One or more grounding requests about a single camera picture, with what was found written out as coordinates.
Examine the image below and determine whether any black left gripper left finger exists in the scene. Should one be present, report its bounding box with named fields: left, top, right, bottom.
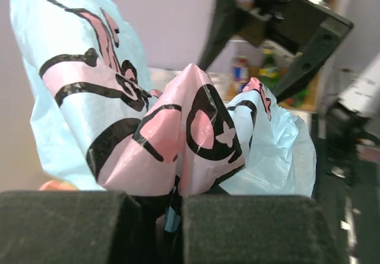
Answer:
left=1, top=191, right=154, bottom=263

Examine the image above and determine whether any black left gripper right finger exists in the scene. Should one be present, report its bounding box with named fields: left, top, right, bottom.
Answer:
left=182, top=195, right=340, bottom=263

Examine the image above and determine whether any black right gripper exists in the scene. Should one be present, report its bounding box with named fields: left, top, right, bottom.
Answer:
left=198, top=0, right=354, bottom=103

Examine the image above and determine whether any pink orange peach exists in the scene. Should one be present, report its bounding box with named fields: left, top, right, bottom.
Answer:
left=39, top=180, right=78, bottom=190

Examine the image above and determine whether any silver metal can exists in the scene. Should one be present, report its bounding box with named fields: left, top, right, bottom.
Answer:
left=232, top=56, right=249, bottom=94

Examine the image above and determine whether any light blue plastic grocery bag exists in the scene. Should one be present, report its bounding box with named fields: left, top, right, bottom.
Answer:
left=11, top=0, right=316, bottom=196

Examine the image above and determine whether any green glass bottle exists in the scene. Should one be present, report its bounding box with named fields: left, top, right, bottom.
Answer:
left=258, top=48, right=280, bottom=89

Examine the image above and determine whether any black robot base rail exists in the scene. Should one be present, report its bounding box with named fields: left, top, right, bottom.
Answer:
left=311, top=113, right=379, bottom=263

